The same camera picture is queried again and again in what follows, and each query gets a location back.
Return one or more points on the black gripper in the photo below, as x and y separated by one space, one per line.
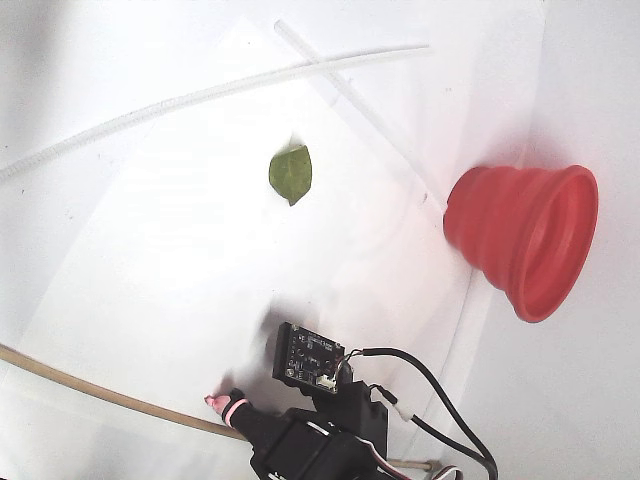
248 419

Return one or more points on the red collapsible silicone cup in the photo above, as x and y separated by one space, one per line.
500 225

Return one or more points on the thin wooden rod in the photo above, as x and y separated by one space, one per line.
100 395

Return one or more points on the white paper sheet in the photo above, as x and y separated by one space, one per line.
200 275

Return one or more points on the green leaf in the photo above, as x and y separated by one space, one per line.
291 175

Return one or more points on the long braided translucent tube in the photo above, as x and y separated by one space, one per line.
150 106

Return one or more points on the straight translucent plastic tube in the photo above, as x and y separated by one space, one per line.
297 42

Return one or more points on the black camera circuit board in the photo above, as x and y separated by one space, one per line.
305 360

